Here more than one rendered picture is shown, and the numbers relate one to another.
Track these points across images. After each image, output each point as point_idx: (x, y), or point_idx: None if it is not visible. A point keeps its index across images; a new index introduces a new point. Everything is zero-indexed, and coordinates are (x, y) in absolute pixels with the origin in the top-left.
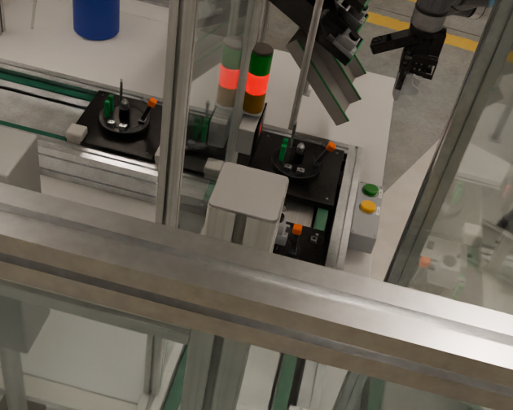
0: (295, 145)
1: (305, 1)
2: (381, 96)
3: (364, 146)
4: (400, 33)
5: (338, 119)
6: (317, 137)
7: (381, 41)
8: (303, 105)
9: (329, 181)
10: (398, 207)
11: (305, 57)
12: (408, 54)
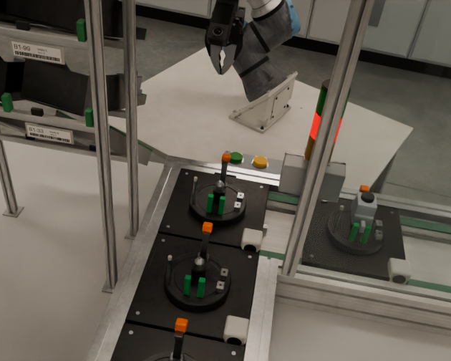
0: (190, 199)
1: (111, 76)
2: (25, 147)
3: (121, 171)
4: (222, 11)
5: (147, 159)
6: (157, 187)
7: (225, 29)
8: (42, 214)
9: (235, 183)
10: (210, 160)
11: (135, 130)
12: (239, 20)
